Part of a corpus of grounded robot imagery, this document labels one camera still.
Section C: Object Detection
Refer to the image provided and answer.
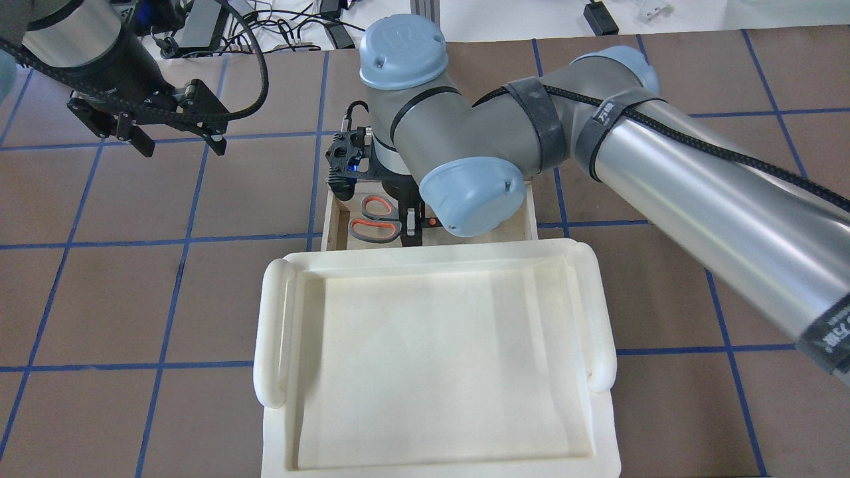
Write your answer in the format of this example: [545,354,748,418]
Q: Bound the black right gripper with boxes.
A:
[371,172,426,247]

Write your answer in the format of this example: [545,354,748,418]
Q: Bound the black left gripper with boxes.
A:
[66,79,232,158]

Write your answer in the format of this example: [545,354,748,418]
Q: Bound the grey orange scissors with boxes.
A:
[348,194,441,245]

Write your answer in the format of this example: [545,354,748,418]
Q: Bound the light wooden drawer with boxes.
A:
[321,181,539,252]

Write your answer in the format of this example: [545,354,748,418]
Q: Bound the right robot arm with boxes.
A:
[359,13,849,382]

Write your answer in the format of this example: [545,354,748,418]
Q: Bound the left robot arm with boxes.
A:
[2,1,228,157]

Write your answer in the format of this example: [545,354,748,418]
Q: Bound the white plastic tray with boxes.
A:
[253,238,622,477]

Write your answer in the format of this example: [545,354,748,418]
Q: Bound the black power adapter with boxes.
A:
[582,1,619,37]

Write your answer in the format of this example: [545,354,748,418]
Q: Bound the aluminium frame post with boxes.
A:
[409,0,440,23]

